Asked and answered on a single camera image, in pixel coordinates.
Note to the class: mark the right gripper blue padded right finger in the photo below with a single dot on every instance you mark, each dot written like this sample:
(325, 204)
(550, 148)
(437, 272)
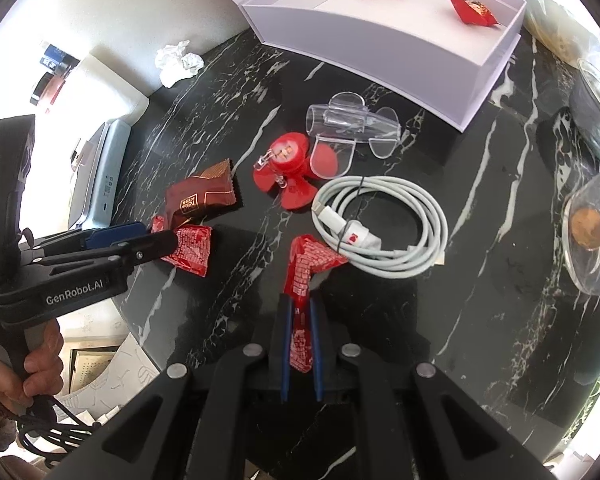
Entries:
(412, 421)

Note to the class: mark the person's left hand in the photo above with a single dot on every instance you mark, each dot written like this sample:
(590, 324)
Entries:
(43, 366)

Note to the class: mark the red stick packet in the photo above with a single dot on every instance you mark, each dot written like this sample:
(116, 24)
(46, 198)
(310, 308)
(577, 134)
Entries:
(194, 248)

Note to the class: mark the clear glass mug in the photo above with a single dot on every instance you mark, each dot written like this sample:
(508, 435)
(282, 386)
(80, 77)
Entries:
(581, 237)

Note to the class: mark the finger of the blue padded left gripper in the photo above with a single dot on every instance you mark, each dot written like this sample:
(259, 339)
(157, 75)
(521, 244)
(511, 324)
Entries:
(77, 240)

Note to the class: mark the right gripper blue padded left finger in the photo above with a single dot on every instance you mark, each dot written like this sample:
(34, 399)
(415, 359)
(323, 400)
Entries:
(185, 423)

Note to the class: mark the white plastic bag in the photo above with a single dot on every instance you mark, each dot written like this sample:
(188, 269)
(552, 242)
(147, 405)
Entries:
(566, 28)

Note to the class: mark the red twisted candy packet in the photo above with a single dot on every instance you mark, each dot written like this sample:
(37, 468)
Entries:
(308, 256)

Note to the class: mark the open lavender gift box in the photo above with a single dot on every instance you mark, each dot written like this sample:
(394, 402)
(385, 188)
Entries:
(419, 49)

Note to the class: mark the light blue power bank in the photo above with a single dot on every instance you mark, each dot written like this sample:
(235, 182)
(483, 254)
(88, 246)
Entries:
(96, 170)

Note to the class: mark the red cartoon candy packet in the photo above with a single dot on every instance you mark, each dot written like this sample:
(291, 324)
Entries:
(472, 12)

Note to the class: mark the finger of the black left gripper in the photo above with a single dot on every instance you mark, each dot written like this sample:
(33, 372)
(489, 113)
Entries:
(132, 252)

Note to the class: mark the red toy propeller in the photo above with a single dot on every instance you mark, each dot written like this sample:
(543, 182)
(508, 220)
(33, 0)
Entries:
(290, 167)

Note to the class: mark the stainless steel strainer bowl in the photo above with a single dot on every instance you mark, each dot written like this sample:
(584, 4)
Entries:
(584, 103)

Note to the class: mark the dark maroon snack packet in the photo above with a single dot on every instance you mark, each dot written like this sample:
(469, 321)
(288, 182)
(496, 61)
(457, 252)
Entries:
(192, 198)

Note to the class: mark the clear plastic toy airplane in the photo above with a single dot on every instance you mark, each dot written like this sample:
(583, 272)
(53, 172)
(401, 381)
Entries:
(340, 125)

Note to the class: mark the crumpled white tissue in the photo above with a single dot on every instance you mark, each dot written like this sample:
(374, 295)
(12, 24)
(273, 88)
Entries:
(176, 63)

